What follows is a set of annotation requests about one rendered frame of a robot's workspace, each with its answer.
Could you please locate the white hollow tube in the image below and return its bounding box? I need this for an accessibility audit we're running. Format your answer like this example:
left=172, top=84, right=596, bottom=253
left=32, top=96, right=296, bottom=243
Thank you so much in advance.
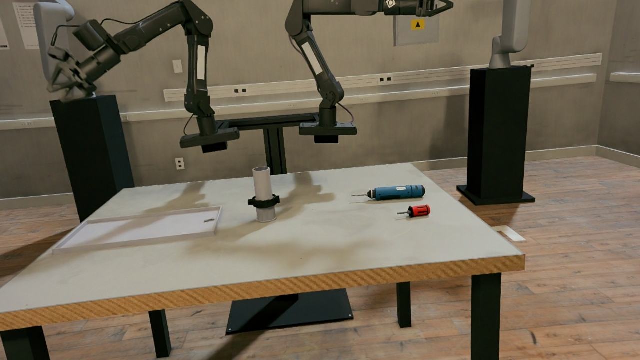
left=252, top=167, right=275, bottom=201

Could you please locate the red screwdriver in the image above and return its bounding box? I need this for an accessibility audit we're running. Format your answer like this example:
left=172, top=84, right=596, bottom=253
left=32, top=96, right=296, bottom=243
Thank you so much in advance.
left=397, top=205, right=431, bottom=218

